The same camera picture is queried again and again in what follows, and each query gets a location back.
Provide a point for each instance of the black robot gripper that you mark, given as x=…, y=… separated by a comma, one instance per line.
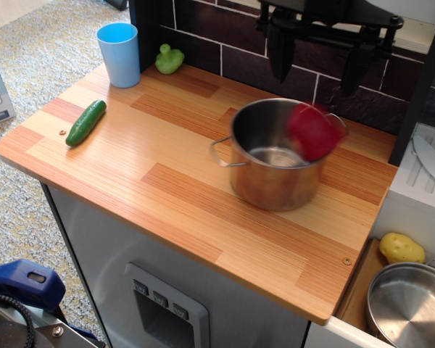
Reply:
x=359, y=26

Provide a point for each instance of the stainless steel pot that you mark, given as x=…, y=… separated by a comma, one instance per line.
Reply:
x=266, y=170

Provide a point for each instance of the yellow toy potato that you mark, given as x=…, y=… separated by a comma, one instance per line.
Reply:
x=397, y=247

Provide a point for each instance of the light green toy vegetable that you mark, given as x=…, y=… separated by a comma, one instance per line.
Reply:
x=168, y=60

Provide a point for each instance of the white dish rack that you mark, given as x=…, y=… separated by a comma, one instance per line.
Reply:
x=412, y=179

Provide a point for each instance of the light blue plastic cup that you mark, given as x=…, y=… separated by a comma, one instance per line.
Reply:
x=118, y=42

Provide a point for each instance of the green toy cucumber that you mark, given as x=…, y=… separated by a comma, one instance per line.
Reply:
x=86, y=123

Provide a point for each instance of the steel pan in sink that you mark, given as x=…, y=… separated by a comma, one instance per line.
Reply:
x=400, y=307

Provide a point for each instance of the blue clamp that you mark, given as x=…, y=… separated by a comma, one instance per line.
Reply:
x=32, y=284

